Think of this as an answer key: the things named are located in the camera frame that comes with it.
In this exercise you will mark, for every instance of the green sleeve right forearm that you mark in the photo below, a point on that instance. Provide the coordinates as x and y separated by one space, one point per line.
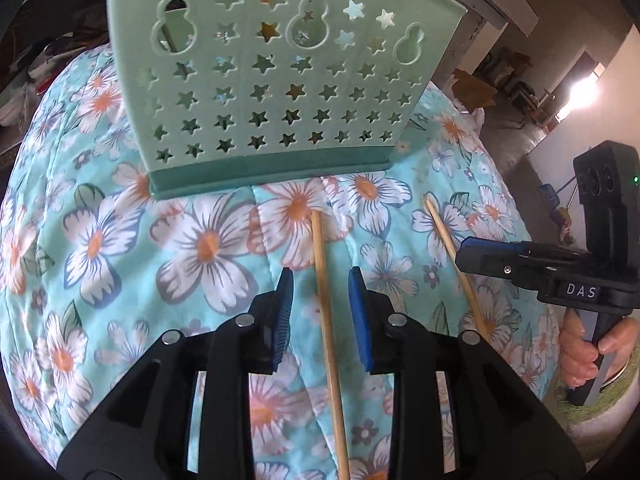
593 429

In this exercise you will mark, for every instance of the floral turquoise quilted cloth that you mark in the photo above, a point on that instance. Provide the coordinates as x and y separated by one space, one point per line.
94 269

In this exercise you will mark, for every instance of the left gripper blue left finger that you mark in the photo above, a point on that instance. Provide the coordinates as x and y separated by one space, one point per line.
279 314

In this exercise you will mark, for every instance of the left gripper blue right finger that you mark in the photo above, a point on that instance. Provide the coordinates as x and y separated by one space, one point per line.
359 305

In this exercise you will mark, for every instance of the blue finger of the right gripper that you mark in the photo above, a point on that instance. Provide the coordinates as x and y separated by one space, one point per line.
475 248
497 268

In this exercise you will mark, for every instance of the green plastic utensil holder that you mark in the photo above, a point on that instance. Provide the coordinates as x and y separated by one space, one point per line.
226 93

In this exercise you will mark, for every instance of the person's right hand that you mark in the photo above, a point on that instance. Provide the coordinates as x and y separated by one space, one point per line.
578 357

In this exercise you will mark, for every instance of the wooden chopstick single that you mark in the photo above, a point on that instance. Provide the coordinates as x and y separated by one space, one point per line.
332 376

